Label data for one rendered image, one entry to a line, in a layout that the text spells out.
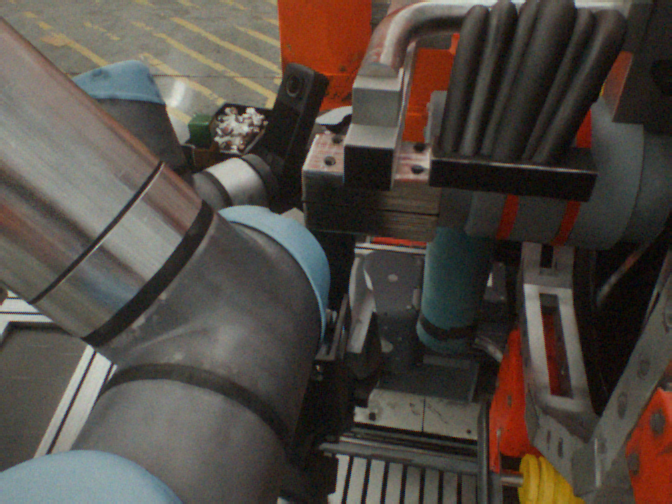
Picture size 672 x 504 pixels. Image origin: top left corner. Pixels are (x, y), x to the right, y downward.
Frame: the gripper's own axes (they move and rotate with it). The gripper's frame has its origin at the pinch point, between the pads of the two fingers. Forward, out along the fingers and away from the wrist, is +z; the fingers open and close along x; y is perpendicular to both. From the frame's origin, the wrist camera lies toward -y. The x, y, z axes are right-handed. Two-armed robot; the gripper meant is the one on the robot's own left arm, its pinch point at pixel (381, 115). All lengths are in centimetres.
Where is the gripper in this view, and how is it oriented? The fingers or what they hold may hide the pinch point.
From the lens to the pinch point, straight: 75.4
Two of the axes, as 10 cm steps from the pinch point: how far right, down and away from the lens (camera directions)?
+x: 6.7, 4.9, -5.5
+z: 7.4, -4.2, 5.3
